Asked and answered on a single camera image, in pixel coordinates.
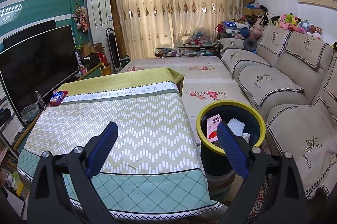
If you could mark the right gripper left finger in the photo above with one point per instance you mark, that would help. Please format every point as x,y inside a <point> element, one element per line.
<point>49,201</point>

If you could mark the black television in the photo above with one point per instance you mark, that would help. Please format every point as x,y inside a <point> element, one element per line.
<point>38,64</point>

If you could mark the plush toy pile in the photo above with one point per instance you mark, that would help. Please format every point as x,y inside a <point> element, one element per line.
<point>242,29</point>

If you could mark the beige sofa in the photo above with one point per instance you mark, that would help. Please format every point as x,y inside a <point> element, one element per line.
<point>291,81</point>

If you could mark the black tower fan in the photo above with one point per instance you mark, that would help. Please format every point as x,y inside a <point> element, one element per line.
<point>113,48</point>

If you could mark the dark neck pillow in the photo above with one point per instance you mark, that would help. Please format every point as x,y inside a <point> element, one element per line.
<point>250,44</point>

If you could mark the clear water bottle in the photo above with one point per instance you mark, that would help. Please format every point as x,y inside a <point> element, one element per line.
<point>40,99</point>

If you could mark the red tray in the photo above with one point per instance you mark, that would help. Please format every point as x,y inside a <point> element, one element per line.
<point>54,105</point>

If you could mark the cream curtain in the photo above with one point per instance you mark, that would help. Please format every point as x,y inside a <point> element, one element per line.
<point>149,24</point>

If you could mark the glass ashtray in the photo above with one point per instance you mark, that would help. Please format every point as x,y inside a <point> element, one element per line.
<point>30,112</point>

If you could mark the artificial flower decoration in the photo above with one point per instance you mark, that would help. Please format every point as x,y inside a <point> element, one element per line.
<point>80,18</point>

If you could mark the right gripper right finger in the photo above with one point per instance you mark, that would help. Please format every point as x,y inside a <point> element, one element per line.
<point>271,193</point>

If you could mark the white air conditioner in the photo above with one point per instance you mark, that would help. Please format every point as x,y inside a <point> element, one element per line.
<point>100,19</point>

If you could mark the yellow rimmed trash bin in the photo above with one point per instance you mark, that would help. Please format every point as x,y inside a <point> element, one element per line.
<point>229,152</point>

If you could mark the white drawer cabinet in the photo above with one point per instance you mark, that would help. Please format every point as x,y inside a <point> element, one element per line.
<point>11,129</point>

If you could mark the pink strawberry milk carton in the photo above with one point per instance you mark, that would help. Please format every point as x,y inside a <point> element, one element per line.
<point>212,125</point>

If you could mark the white pill bottle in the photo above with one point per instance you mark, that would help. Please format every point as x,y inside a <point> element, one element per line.
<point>246,137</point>

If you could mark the low glass shelf clutter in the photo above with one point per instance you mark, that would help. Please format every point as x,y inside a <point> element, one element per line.
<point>187,50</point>

